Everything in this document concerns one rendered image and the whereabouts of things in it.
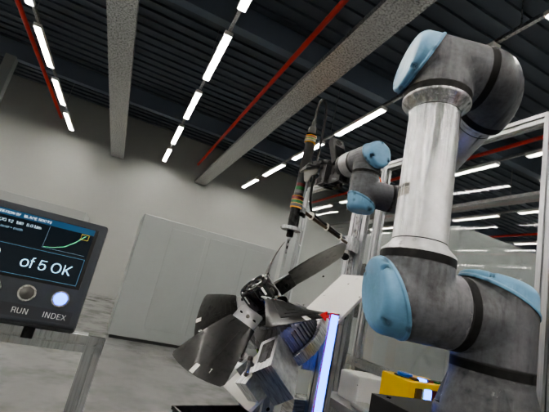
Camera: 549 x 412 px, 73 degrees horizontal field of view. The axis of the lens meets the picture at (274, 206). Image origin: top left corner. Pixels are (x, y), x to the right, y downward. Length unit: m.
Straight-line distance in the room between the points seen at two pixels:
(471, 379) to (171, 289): 6.27
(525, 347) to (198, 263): 6.34
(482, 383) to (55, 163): 13.49
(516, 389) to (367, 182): 0.57
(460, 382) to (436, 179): 0.30
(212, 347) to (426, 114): 0.92
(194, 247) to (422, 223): 6.28
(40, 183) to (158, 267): 7.68
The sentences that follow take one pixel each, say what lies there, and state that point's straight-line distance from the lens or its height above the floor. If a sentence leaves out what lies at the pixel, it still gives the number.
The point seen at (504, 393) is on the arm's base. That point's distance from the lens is 0.65.
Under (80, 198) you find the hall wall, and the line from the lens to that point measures 13.49.
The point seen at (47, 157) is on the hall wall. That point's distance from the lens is 13.83.
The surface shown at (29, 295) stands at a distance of 0.73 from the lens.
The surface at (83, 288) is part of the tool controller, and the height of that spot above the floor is 1.14.
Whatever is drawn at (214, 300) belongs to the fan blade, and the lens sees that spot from 1.56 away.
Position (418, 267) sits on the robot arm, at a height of 1.29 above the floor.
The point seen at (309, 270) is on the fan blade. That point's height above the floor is 1.32.
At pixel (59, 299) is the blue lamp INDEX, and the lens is 0.73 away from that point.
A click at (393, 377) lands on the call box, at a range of 1.14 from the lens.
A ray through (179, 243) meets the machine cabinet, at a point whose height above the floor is 1.71.
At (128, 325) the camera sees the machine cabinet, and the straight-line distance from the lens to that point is 6.74.
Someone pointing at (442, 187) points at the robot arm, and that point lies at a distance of 0.64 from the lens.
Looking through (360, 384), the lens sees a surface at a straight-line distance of 1.69.
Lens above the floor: 1.20
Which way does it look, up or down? 13 degrees up
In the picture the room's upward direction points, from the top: 13 degrees clockwise
